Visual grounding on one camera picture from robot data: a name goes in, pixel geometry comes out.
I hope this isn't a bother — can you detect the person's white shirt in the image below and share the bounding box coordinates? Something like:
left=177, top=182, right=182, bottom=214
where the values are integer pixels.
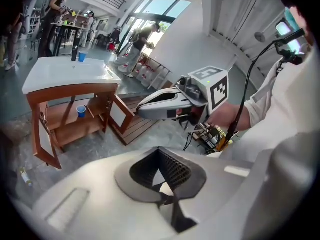
left=219, top=46, right=320, bottom=240

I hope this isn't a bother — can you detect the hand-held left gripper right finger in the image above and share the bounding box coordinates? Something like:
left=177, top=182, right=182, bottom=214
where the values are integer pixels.
left=158, top=146, right=267, bottom=240

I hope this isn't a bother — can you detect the thick black cable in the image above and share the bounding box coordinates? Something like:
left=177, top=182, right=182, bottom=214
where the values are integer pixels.
left=224, top=28, right=306, bottom=146

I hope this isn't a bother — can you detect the glass sliding door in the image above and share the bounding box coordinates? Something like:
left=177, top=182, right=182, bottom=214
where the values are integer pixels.
left=119, top=0, right=196, bottom=52

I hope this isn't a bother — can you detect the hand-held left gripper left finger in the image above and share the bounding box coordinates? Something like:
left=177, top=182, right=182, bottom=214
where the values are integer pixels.
left=14, top=146, right=176, bottom=240

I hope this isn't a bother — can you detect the small gripper camera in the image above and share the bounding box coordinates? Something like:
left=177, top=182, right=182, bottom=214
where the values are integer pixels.
left=178, top=75, right=193, bottom=88

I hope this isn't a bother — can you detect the pink white toothbrush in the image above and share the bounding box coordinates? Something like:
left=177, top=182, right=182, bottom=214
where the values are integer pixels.
left=84, top=104, right=96, bottom=119

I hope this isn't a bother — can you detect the row of white jugs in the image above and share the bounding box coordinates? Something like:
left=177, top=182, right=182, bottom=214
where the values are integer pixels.
left=133, top=55, right=163, bottom=87

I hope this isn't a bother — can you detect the small white bottle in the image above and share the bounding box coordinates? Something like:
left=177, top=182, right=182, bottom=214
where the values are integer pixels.
left=19, top=166, right=34, bottom=188

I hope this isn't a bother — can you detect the black high table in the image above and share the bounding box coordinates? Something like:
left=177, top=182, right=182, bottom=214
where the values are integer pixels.
left=50, top=21, right=87, bottom=58

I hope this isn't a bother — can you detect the black faucet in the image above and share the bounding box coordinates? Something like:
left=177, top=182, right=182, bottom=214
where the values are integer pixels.
left=70, top=35, right=81, bottom=62

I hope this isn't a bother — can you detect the wooden vanity cabinet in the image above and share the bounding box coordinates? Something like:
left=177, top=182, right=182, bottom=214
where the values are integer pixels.
left=26, top=82, right=137, bottom=170

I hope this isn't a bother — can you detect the person's right forearm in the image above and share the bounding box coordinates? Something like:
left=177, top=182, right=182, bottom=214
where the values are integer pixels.
left=206, top=100, right=252, bottom=135

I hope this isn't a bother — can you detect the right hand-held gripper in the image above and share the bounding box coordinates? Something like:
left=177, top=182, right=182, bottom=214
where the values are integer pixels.
left=136, top=65, right=230, bottom=133

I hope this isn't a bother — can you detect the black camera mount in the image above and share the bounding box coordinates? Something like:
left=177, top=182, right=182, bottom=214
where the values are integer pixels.
left=274, top=40, right=305, bottom=66

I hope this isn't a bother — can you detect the white ceramic washbasin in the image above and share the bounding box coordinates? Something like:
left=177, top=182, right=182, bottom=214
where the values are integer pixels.
left=21, top=56, right=123, bottom=95

